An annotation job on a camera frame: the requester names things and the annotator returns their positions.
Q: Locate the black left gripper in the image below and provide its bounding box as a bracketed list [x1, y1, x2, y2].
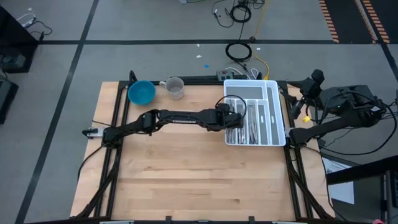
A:
[214, 108, 245, 132]

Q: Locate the blue bowl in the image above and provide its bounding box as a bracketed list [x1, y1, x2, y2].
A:
[127, 80, 157, 106]

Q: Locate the yellow cable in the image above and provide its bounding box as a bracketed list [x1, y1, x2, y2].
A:
[252, 0, 271, 80]

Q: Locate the black box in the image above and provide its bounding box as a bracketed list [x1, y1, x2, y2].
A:
[0, 77, 19, 125]

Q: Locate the white cutlery tray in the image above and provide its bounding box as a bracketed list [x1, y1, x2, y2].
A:
[223, 79, 287, 147]

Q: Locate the black hanging cable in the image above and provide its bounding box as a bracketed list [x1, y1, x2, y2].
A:
[238, 0, 251, 43]

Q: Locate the black cabinet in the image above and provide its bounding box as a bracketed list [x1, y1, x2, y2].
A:
[0, 6, 40, 74]

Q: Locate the white power cable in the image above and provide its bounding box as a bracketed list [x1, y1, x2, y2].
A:
[225, 67, 259, 80]

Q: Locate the grey patterned mug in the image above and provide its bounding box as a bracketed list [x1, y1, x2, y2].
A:
[159, 77, 185, 101]

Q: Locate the black desk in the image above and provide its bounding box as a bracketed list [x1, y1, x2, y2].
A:
[326, 154, 398, 224]

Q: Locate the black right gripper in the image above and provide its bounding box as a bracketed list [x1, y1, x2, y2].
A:
[279, 68, 326, 121]

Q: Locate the grey power strip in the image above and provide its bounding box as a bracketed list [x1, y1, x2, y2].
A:
[216, 70, 234, 81]

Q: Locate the foreground knife handle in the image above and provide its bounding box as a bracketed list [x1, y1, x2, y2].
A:
[251, 105, 259, 145]

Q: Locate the thin black cable coil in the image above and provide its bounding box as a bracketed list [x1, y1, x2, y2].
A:
[229, 3, 252, 24]

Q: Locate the white paper sheet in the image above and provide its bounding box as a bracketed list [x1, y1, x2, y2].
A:
[322, 157, 355, 205]

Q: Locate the black cable bundle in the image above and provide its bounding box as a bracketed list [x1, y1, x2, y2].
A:
[322, 98, 398, 156]

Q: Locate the thick black cable coil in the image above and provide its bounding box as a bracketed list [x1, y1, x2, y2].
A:
[224, 42, 253, 63]

